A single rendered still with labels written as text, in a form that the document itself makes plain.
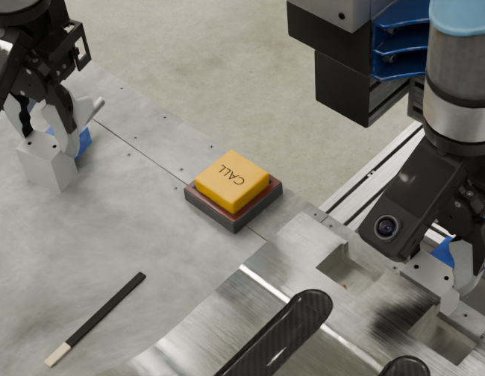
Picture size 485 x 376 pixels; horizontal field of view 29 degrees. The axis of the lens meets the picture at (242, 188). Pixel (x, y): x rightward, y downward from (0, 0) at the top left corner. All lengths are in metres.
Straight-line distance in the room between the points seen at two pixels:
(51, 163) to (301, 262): 0.34
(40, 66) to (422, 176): 0.42
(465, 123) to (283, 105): 1.60
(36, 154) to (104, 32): 1.57
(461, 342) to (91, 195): 0.46
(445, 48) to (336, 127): 1.57
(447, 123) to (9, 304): 0.51
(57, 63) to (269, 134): 1.28
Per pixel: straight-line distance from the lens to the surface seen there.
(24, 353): 0.99
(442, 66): 0.73
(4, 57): 0.98
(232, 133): 2.28
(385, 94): 1.24
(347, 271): 0.92
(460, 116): 0.75
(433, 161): 0.81
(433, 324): 0.89
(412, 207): 0.80
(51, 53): 1.00
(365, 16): 1.11
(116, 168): 1.12
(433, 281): 0.93
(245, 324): 0.86
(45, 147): 1.09
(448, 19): 0.70
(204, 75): 2.44
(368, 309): 0.86
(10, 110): 1.09
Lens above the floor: 1.60
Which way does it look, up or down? 48 degrees down
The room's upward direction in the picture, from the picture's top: 7 degrees counter-clockwise
